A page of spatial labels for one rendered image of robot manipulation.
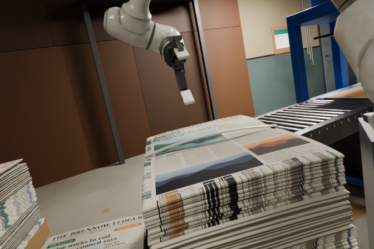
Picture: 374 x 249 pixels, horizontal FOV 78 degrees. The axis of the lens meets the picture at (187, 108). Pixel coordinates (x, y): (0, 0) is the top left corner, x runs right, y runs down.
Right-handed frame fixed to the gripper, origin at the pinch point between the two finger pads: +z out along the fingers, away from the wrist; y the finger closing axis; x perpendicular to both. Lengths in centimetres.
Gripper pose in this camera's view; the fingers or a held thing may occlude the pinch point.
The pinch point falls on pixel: (186, 80)
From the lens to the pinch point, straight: 62.2
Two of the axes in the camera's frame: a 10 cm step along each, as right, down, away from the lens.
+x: -9.7, 2.1, -1.1
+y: 1.1, 8.1, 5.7
